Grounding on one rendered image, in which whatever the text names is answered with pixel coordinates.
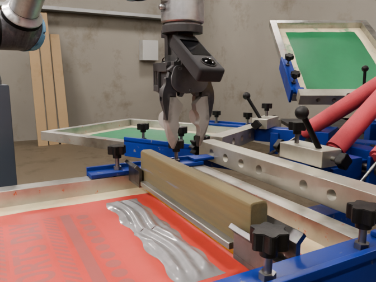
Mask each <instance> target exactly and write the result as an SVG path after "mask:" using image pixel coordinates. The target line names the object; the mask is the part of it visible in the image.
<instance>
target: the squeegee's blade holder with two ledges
mask: <svg viewBox="0 0 376 282"><path fill-rule="evenodd" d="M140 185H141V186H142V187H143V188H145V189H146V190H147V191H149V192H150V193H151V194H153V195H154V196H155V197H157V198H158V199H160V200H161V201H162V202H164V203H165V204H167V205H168V206H169V207H170V208H172V209H173V210H175V211H176V212H178V213H179V214H180V215H182V216H183V217H184V218H186V219H187V220H189V221H190V222H191V223H192V224H194V225H196V226H197V227H198V228H200V229H201V230H202V231H204V232H205V233H206V234H208V235H209V236H211V237H212V238H213V239H215V240H216V241H218V242H219V243H220V244H221V245H223V246H224V247H226V248H227V249H229V250H230V249H233V241H234V239H232V238H230V237H229V236H228V235H226V234H225V233H223V232H222V231H220V230H219V229H217V228H216V227H214V226H213V225H211V224H210V223H208V222H207V221H205V220H204V219H202V218H201V217H199V216H198V215H196V214H195V213H193V212H192V211H191V210H189V209H188V208H186V207H184V206H183V205H181V204H180V203H178V202H177V201H176V200H174V199H173V198H171V197H169V196H168V195H166V194H165V193H163V192H162V191H161V190H159V189H157V188H156V187H154V186H153V185H151V184H150V183H149V182H147V181H141V182H140Z"/></svg>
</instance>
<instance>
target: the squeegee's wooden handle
mask: <svg viewBox="0 0 376 282"><path fill-rule="evenodd" d="M140 154H141V169H142V181H147V182H149V183H150V184H151V185H153V186H154V187H156V188H157V189H159V190H161V191H162V192H163V193H165V194H166V195H168V196H169V197H171V198H173V199H174V200H176V201H177V202H178V203H180V204H181V205H183V206H184V207H186V208H188V209H189V210H191V211H192V212H193V213H195V214H196V215H198V216H199V217H201V218H202V219H204V220H205V221H207V222H208V223H210V224H211V225H213V226H214V227H216V228H217V229H219V230H220V231H222V232H223V233H225V234H226V235H228V236H229V237H230V238H232V239H234V232H232V231H231V230H230V229H229V228H228V227H229V225H230V224H231V223H233V224H235V225H236V226H238V227H240V228H241V229H243V230H244V231H246V232H248V233H250V226H251V225H253V224H261V223H263V222H267V203H266V201H264V200H262V199H259V198H257V197H255V196H253V195H251V194H248V193H246V192H244V191H242V190H240V189H238V188H235V187H233V186H231V185H229V184H227V183H225V182H222V181H220V180H217V179H215V178H213V177H211V176H209V175H207V174H204V173H202V172H200V171H198V170H196V169H194V168H191V167H189V166H187V165H185V164H183V163H180V162H178V161H176V160H174V159H172V158H170V157H167V156H165V155H163V154H160V153H158V152H156V151H154V150H152V149H144V150H142V151H141V153H140Z"/></svg>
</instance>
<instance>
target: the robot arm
mask: <svg viewBox="0 0 376 282"><path fill-rule="evenodd" d="M44 2H45V0H6V1H5V2H4V3H3V4H2V8H1V10H0V50H19V51H35V50H38V49H39V48H40V47H41V46H42V44H43V42H44V40H45V33H46V26H45V22H44V19H43V17H42V15H41V13H40V12H41V9H42V7H43V4H44ZM158 8H159V9H160V10H161V23H162V24H164V25H162V30H161V38H164V58H163V59H162V62H161V63H153V91H156V92H158V93H159V100H160V103H161V107H162V110H163V111H162V112H161V113H160V114H159V117H158V122H159V124H160V126H161V127H162V128H164V131H165V133H166V138H167V141H168V143H169V145H170V146H171V148H172V149H175V148H176V145H177V143H178V140H179V137H178V129H179V127H180V125H179V121H178V119H179V116H180V113H181V112H182V108H183V104H182V103H181V102H180V101H179V100H178V98H176V93H177V96H178V97H182V96H183V95H184V93H191V94H192V95H193V96H192V104H191V106H192V109H191V110H190V111H189V118H190V121H191V122H192V123H193V124H194V125H195V126H196V135H195V139H196V146H197V147H199V146H201V144H202V142H203V140H204V137H205V135H206V131H207V129H208V125H209V120H210V117H211V116H212V110H213V104H214V90H213V86H212V82H220V81H221V80H222V77H223V74H224V68H223V67H222V66H221V65H220V64H219V63H218V61H217V60H216V59H215V58H214V57H213V56H212V55H211V54H210V53H209V52H208V50H207V49H206V48H205V47H204V46H203V45H202V43H201V42H200V41H199V40H198V39H197V38H196V37H195V36H193V35H201V34H203V26H202V24H203V23H204V0H161V4H159V6H158ZM163 60H164V61H163Z"/></svg>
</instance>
